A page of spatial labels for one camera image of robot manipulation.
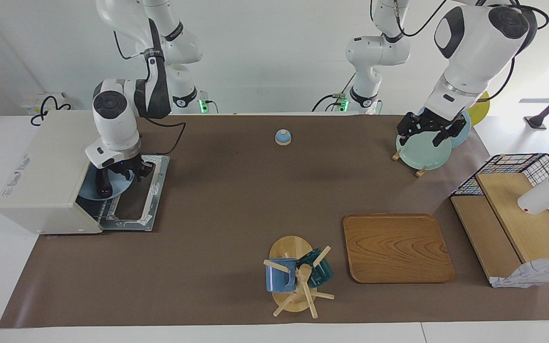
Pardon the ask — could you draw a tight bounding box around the light blue plate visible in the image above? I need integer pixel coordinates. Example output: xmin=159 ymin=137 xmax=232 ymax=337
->
xmin=78 ymin=167 xmax=136 ymax=199

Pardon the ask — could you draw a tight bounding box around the mint green plate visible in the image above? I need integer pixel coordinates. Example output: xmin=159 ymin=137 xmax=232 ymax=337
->
xmin=396 ymin=131 xmax=452 ymax=171

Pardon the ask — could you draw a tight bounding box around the white patterned cloth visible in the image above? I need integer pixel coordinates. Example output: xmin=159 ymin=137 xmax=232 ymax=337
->
xmin=490 ymin=256 xmax=549 ymax=289

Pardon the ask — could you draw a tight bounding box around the yellow plate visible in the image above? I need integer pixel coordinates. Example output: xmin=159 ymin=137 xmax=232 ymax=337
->
xmin=468 ymin=91 xmax=490 ymax=127

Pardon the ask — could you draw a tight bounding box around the black power strip cable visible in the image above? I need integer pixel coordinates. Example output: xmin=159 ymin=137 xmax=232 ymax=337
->
xmin=30 ymin=95 xmax=72 ymax=127

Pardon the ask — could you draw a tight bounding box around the brown table mat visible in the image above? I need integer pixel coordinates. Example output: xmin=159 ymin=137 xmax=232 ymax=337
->
xmin=0 ymin=114 xmax=549 ymax=329

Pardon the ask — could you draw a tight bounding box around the white bottle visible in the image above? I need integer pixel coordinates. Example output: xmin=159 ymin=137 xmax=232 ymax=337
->
xmin=517 ymin=162 xmax=549 ymax=215

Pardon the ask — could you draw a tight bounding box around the glass oven door with handle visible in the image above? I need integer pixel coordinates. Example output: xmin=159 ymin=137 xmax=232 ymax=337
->
xmin=99 ymin=153 xmax=170 ymax=232

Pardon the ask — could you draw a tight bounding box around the white power strip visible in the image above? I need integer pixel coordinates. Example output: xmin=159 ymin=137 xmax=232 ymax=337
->
xmin=21 ymin=92 xmax=66 ymax=115

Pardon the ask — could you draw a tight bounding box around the wooden plate rack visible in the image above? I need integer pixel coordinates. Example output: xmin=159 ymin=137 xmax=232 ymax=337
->
xmin=392 ymin=149 xmax=427 ymax=178

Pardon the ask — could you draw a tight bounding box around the blue mug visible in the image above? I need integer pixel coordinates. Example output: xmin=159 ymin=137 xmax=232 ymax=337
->
xmin=265 ymin=258 xmax=298 ymax=293

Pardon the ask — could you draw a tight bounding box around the pale blue racked plate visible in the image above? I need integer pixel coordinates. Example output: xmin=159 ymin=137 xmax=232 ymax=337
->
xmin=417 ymin=107 xmax=471 ymax=148

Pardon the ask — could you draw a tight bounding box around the wooden mug tree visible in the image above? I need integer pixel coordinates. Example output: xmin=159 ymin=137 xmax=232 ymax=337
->
xmin=263 ymin=235 xmax=335 ymax=319

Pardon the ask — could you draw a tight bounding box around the dark purple eggplant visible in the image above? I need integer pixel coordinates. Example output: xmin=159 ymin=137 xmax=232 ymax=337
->
xmin=95 ymin=168 xmax=113 ymax=199

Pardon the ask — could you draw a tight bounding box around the cream toaster oven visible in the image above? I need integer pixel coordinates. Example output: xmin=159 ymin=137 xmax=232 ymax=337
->
xmin=0 ymin=111 xmax=127 ymax=235

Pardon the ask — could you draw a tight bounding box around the teal mug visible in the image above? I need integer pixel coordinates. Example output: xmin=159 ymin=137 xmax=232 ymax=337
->
xmin=296 ymin=248 xmax=334 ymax=288

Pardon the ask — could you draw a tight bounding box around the black wire basket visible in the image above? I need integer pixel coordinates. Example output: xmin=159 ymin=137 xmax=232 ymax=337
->
xmin=450 ymin=153 xmax=549 ymax=253

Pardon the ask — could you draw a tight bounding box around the brown wooden tray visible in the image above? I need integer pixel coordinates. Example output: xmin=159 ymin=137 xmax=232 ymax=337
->
xmin=343 ymin=213 xmax=456 ymax=284

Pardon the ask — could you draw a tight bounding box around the black base cable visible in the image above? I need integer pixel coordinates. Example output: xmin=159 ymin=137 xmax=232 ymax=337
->
xmin=312 ymin=93 xmax=346 ymax=112

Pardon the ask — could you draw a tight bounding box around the light wooden shelf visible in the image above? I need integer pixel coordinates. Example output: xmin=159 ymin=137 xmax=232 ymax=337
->
xmin=450 ymin=172 xmax=549 ymax=286

